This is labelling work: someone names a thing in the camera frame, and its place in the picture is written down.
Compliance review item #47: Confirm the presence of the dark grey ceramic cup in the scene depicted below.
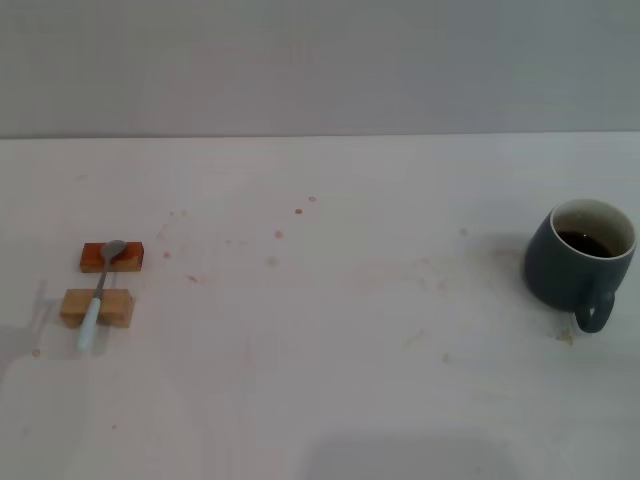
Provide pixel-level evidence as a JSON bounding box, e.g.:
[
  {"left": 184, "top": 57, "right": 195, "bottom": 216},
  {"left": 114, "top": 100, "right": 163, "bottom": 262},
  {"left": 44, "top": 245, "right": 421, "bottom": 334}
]
[{"left": 523, "top": 198, "right": 636, "bottom": 335}]

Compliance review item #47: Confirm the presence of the metal spoon light blue handle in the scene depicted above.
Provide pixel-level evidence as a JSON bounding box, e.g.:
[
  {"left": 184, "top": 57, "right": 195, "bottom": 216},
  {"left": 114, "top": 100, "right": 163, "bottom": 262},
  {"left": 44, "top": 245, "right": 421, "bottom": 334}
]
[{"left": 75, "top": 239, "right": 128, "bottom": 351}]

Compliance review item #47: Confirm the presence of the reddish brown wooden block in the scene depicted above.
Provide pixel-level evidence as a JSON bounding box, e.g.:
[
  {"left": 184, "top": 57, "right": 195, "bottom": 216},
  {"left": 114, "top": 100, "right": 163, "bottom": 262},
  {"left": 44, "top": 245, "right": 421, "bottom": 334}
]
[{"left": 78, "top": 241, "right": 147, "bottom": 274}]

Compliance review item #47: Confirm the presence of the light tan wooden block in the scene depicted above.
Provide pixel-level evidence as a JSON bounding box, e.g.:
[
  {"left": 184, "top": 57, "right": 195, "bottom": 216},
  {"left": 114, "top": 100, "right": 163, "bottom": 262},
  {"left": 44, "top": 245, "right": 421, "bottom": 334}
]
[{"left": 60, "top": 288, "right": 135, "bottom": 330}]

